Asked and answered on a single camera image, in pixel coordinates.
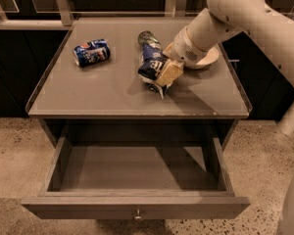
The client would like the metal railing with glass panels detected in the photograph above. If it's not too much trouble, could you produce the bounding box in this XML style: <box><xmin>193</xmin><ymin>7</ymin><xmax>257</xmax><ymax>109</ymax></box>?
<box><xmin>0</xmin><ymin>0</ymin><xmax>294</xmax><ymax>32</ymax></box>

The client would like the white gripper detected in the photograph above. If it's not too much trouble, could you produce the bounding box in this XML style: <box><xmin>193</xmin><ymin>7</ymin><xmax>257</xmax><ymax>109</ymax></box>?
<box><xmin>155</xmin><ymin>26</ymin><xmax>209</xmax><ymax>87</ymax></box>

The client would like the white paper bowl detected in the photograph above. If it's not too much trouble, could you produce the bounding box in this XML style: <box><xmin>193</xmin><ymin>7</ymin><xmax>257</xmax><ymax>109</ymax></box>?
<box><xmin>185</xmin><ymin>46</ymin><xmax>220</xmax><ymax>70</ymax></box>

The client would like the open grey top drawer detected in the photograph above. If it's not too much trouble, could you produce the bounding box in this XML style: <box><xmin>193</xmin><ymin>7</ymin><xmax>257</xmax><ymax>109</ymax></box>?
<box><xmin>21</xmin><ymin>135</ymin><xmax>252</xmax><ymax>221</ymax></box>

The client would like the blue chip bag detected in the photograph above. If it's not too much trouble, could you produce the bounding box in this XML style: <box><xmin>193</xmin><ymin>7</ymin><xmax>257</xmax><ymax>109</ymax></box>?
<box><xmin>138</xmin><ymin>43</ymin><xmax>169</xmax><ymax>98</ymax></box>

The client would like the blue Pepsi soda can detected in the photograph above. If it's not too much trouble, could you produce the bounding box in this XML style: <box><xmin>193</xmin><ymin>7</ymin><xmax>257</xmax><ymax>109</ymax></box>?
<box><xmin>73</xmin><ymin>39</ymin><xmax>111</xmax><ymax>68</ymax></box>

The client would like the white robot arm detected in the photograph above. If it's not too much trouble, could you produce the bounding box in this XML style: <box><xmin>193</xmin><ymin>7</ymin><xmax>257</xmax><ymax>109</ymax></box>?
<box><xmin>156</xmin><ymin>0</ymin><xmax>294</xmax><ymax>235</ymax></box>

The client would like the round metal drawer knob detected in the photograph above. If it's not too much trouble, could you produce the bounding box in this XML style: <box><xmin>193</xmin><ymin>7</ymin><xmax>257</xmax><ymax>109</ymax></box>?
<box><xmin>133</xmin><ymin>209</ymin><xmax>143</xmax><ymax>221</ymax></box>

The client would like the grey drawer cabinet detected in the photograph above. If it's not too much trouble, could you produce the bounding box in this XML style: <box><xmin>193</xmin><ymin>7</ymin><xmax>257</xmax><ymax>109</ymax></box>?
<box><xmin>24</xmin><ymin>16</ymin><xmax>253</xmax><ymax>152</ymax></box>

